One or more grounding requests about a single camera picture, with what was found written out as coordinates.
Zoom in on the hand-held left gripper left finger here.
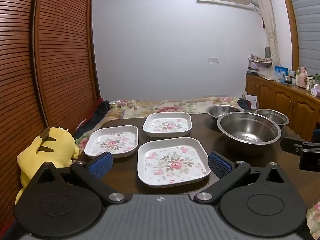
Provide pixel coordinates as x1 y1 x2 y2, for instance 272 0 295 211
29 151 128 204

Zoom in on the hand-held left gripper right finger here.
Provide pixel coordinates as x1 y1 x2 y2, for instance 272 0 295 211
194 151 292 204

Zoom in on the square floral plate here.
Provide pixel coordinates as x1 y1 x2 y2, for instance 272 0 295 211
137 137 212 189
84 125 139 158
142 112 193 137

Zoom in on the small steel bowl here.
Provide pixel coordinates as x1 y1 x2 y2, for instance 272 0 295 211
254 108 290 130

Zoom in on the large steel bowl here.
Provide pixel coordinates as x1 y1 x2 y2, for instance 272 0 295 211
216 112 282 157

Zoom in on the medium steel bowl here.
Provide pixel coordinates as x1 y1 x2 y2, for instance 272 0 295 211
206 104 244 125

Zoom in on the wooden cabinet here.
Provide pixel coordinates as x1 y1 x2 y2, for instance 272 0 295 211
245 73 320 140

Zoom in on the yellow plush toy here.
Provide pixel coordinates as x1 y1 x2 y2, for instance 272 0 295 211
15 127 80 205

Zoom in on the dark navy red clothing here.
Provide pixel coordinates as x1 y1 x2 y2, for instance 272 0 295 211
74 98 112 139

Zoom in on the pink bottle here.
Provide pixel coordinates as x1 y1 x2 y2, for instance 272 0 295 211
298 67 308 88

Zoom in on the white paper bag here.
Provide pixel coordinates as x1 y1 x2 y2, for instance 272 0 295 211
246 94 260 109

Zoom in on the dark blue clothing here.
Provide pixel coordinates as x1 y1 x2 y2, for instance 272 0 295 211
236 97 252 110

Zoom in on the blue box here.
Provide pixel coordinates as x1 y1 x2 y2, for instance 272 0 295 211
274 66 288 80

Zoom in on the clear plastic bag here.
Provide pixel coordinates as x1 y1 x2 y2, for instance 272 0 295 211
259 69 278 80

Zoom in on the floral bed blanket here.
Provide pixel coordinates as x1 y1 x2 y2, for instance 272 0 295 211
74 96 320 233

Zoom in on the pile of folded cloths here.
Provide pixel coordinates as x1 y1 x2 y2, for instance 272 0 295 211
247 54 273 71

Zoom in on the wooden louvered wardrobe door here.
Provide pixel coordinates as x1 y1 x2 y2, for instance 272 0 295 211
32 0 102 133
0 0 48 227

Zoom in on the cream curtain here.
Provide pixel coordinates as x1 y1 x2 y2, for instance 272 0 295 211
251 0 282 67

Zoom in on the wooden window frame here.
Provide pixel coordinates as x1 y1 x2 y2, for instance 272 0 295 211
279 0 300 67

